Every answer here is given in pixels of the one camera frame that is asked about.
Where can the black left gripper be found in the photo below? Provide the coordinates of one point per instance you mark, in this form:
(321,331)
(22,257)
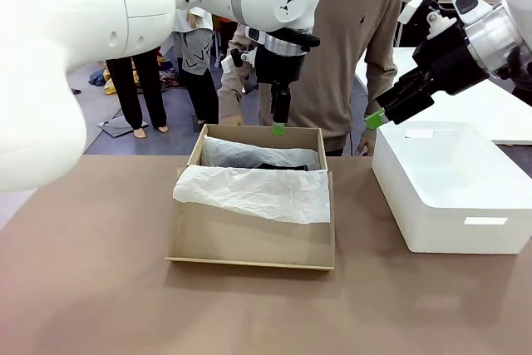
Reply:
(278,66)

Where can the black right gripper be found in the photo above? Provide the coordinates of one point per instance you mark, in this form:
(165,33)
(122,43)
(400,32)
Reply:
(451,64)

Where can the black leather buckle shoe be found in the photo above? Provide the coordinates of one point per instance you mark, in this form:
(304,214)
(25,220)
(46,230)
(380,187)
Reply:
(287,167)

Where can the white tissue wrapping paper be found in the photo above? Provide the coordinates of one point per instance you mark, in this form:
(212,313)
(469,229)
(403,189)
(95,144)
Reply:
(257,193)

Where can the white plastic bin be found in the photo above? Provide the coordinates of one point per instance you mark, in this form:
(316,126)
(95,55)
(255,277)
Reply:
(449,222)

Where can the brown cardboard shoe box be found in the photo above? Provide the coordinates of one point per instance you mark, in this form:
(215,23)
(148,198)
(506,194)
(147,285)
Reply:
(249,243)

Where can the person's left forearm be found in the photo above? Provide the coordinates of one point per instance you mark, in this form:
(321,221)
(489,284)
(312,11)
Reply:
(380,80)

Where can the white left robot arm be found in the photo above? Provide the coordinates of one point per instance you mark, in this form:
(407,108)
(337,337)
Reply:
(83,10)

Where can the person's right hand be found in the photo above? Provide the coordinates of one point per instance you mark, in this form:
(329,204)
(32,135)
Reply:
(230,120)

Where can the person's left hand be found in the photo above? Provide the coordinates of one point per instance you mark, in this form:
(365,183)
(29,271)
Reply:
(365,143)

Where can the person in beige sweater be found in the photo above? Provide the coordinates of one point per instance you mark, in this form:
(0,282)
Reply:
(345,39)

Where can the mannequin in grey shorts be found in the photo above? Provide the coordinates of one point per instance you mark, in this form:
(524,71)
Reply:
(195,64)

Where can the pile of colourful clothes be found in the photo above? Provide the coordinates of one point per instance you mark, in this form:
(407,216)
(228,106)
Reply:
(170,76)

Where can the bystander in dark clothes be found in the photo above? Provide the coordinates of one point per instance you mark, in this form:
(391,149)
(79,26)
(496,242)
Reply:
(524,95)

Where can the mannequin in cream jacket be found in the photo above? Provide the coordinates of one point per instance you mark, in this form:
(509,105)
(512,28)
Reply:
(129,89)

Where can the dark grey floor board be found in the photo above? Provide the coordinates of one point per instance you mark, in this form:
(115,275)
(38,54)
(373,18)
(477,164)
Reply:
(120,127)

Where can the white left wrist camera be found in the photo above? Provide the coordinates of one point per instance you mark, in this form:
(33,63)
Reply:
(232,63)

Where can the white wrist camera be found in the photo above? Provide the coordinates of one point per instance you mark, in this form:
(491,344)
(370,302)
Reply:
(410,8)
(232,63)

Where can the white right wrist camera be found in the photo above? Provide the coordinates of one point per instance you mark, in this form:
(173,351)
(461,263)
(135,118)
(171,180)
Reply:
(410,8)

